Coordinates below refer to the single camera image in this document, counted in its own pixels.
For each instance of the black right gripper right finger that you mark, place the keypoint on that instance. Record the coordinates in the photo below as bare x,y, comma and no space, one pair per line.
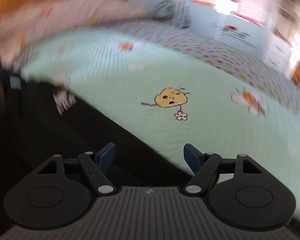
239,191

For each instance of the pastel floral pillow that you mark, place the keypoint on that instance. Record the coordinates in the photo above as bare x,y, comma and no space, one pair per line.
39,20

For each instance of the black garment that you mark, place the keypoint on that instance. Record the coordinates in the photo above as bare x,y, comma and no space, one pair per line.
39,119

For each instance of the white wardrobe with glass doors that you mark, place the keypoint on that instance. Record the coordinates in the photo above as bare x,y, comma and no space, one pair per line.
267,29

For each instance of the mint green quilted bedspread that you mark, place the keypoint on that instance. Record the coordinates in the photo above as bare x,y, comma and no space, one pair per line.
171,86

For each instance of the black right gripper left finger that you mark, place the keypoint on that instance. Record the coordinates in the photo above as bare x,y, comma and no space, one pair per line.
59,191

